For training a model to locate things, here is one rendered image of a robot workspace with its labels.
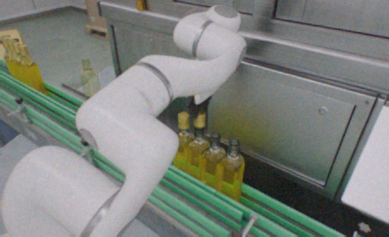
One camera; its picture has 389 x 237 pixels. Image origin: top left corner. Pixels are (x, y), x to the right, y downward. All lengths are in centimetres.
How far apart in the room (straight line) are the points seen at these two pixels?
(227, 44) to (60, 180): 34
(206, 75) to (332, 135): 44
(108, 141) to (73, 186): 8
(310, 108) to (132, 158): 53
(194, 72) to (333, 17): 39
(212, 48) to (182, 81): 11
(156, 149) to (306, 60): 48
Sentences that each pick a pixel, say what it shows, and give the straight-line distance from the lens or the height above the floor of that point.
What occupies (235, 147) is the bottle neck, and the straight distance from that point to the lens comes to 76.
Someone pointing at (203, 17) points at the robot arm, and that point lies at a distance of 57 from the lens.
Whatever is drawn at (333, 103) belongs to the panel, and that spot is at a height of 127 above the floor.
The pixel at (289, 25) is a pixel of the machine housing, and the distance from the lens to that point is 74.
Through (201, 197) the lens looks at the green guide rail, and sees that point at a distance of 90.
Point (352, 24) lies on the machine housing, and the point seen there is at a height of 145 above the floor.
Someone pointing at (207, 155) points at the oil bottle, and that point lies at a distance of 81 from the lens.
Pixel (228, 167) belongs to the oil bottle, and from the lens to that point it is 80.
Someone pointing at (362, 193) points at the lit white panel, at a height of 105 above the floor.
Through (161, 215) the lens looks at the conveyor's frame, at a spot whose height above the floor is 88.
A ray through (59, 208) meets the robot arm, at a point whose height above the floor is 133.
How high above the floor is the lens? 164
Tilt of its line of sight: 34 degrees down
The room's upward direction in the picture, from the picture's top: straight up
